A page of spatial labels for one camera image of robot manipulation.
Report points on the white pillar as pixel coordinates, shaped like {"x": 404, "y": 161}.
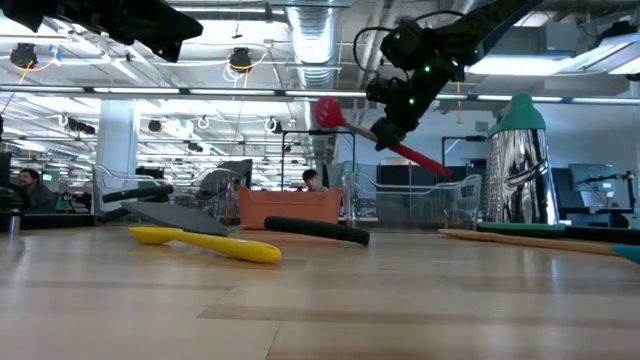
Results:
{"x": 117, "y": 150}

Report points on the orange plastic bin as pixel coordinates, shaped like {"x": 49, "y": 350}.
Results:
{"x": 280, "y": 207}

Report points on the background computer monitor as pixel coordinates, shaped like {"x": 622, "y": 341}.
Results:
{"x": 590, "y": 182}

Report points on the yellow silicone spoon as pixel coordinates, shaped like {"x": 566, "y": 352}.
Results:
{"x": 235, "y": 247}

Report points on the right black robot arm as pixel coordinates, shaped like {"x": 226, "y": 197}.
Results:
{"x": 480, "y": 25}

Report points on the blue silicone spoon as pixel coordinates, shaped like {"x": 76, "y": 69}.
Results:
{"x": 630, "y": 253}

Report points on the small silver cylinder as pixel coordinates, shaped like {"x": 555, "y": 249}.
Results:
{"x": 13, "y": 225}

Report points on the black metal stand frame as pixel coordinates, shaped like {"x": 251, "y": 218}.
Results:
{"x": 300, "y": 132}

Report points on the round silver air duct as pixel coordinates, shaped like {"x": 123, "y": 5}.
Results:
{"x": 312, "y": 50}

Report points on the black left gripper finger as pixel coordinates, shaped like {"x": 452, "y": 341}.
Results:
{"x": 155, "y": 15}
{"x": 160, "y": 42}

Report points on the clear plastic bin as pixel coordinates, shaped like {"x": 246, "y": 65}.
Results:
{"x": 107, "y": 175}
{"x": 425, "y": 200}

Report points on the round black spatula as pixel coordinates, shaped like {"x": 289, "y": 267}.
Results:
{"x": 175, "y": 216}
{"x": 225, "y": 177}

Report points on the black aluminium table frame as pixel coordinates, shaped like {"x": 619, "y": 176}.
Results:
{"x": 50, "y": 221}

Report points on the person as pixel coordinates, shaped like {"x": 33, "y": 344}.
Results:
{"x": 312, "y": 179}
{"x": 35, "y": 190}

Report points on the black ceiling device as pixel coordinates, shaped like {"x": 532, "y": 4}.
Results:
{"x": 23, "y": 55}
{"x": 241, "y": 60}

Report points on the wooden slotted spatula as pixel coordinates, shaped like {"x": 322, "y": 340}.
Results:
{"x": 525, "y": 241}

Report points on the red spoon steel shaft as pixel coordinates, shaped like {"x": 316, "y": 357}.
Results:
{"x": 329, "y": 112}

